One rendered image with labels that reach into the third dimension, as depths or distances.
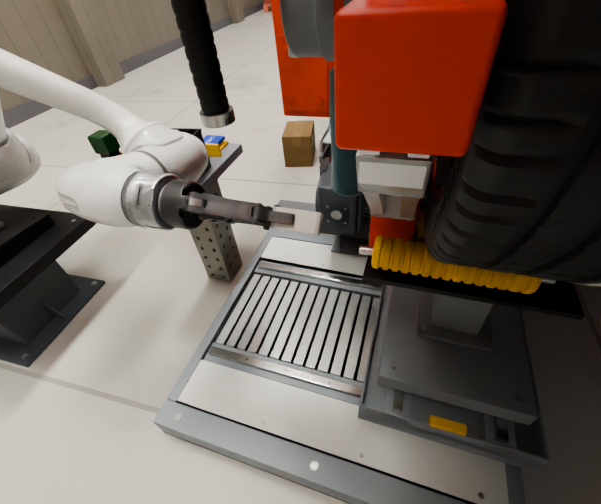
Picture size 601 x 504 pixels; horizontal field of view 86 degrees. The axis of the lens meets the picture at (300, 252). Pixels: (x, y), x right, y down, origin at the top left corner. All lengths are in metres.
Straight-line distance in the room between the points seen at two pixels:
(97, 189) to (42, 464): 0.81
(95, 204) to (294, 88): 0.69
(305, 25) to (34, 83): 0.47
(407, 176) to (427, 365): 0.55
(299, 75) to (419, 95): 0.88
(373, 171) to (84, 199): 0.44
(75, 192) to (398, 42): 0.52
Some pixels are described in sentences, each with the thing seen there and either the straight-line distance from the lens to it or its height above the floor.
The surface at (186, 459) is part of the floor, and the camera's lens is 1.00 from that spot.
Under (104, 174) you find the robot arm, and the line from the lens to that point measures 0.58.
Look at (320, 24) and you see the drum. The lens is 0.50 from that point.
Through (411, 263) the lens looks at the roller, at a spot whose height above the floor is 0.52.
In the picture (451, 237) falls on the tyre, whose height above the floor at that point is 0.70.
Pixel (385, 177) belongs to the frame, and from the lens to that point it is 0.32.
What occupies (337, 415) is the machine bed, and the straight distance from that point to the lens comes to 0.88.
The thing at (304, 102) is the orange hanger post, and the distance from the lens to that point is 1.08.
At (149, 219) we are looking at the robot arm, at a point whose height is 0.63.
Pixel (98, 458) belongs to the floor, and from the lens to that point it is 1.11.
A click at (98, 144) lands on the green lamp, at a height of 0.64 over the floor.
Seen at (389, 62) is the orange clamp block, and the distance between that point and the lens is 0.19.
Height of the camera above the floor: 0.91
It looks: 43 degrees down
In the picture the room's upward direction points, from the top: 7 degrees counter-clockwise
